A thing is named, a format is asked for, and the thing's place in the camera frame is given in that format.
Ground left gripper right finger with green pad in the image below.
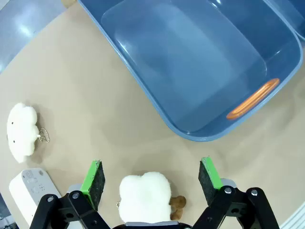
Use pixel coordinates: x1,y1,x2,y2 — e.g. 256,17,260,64
190,156,279,229

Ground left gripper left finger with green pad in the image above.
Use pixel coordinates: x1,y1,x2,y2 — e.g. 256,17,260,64
30,160,107,229

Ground white plush toys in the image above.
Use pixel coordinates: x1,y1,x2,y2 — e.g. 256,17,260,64
116,171,187,224

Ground white digital clock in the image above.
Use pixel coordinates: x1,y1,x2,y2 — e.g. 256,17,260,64
9,167,62,227

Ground white cloud plush keychain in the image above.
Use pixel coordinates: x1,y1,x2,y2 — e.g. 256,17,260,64
6,102,51,164

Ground blue plastic basket orange handles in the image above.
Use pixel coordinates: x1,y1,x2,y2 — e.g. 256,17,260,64
77,0,304,143
263,0,305,42

